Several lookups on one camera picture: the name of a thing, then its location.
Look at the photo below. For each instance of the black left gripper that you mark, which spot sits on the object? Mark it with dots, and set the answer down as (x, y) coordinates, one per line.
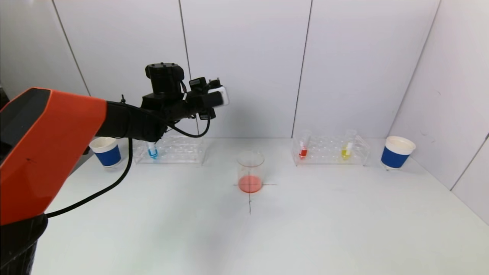
(202, 101)

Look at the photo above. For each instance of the blue white paper cup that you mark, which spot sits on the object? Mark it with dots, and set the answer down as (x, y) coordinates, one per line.
(107, 152)
(395, 154)

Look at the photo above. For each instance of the yellow pigment test tube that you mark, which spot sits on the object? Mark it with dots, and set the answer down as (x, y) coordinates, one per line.
(345, 152)

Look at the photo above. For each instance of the blue pigment test tube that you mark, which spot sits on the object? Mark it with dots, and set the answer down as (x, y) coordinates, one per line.
(153, 152)

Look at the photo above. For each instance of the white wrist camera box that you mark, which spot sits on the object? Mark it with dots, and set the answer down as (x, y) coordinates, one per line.
(224, 95)

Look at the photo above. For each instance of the clear acrylic test tube rack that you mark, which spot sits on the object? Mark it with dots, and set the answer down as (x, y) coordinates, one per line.
(324, 152)
(177, 151)

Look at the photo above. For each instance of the red pigment test tube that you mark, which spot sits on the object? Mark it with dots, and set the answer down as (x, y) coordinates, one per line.
(303, 152)

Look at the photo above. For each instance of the clear glass beaker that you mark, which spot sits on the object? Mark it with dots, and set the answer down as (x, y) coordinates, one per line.
(250, 181)

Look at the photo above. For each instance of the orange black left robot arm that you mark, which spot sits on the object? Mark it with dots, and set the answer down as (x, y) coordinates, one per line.
(49, 145)

